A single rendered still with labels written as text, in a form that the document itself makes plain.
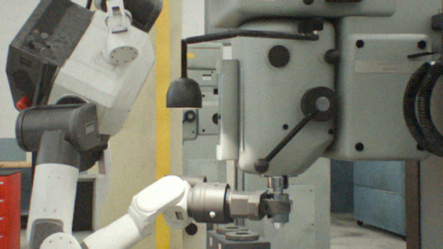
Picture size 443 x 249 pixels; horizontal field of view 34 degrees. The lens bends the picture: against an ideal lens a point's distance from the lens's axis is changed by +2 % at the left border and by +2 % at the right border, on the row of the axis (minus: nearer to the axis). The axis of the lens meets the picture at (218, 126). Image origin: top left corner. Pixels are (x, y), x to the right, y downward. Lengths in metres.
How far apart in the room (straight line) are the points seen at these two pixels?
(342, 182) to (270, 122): 9.95
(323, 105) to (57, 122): 0.57
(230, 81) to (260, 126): 0.13
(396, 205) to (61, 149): 7.52
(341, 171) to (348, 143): 9.89
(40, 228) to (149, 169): 1.72
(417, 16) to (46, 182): 0.83
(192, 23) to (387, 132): 9.33
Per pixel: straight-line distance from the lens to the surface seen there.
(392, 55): 1.47
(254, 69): 1.41
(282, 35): 1.31
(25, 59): 1.69
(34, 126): 1.58
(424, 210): 1.72
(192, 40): 1.38
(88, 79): 1.64
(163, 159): 3.18
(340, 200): 11.35
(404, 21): 1.50
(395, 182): 8.86
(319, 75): 1.43
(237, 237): 1.84
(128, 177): 3.18
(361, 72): 1.44
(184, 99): 1.36
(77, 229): 2.03
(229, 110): 1.45
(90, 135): 1.59
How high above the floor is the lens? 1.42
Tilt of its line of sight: level
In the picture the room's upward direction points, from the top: straight up
